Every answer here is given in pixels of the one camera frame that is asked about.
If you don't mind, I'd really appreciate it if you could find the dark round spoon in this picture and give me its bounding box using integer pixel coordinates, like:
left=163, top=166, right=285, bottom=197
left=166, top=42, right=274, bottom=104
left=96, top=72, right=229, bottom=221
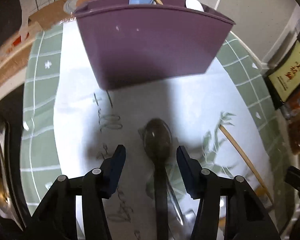
left=143, top=118, right=173, bottom=240

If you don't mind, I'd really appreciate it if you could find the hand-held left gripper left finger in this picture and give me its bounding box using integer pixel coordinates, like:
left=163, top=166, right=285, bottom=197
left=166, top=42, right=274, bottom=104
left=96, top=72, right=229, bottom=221
left=31, top=144, right=127, bottom=240

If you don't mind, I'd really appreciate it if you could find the purple plastic utensil holder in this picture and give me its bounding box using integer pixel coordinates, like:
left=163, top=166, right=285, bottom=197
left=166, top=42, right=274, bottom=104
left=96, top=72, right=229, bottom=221
left=72, top=0, right=236, bottom=90

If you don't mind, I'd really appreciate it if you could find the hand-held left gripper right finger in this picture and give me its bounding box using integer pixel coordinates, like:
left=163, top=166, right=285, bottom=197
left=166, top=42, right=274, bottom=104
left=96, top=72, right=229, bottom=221
left=176, top=145, right=282, bottom=240

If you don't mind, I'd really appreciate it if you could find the black gas stove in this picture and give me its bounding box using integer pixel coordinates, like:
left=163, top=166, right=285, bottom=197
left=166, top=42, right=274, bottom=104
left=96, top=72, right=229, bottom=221
left=0, top=97, right=32, bottom=240

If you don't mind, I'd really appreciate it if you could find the dark soy sauce bottle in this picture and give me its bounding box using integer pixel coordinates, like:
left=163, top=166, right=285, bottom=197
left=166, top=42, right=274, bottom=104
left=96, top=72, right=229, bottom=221
left=264, top=30, right=300, bottom=110

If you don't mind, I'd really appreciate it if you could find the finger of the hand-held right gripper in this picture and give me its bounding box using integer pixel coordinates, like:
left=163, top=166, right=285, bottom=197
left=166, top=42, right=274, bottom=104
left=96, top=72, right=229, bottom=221
left=284, top=166, right=300, bottom=190

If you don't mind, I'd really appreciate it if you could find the green white printed tablecloth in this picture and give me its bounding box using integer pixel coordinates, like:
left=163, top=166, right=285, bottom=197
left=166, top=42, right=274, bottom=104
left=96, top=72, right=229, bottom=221
left=20, top=20, right=298, bottom=240

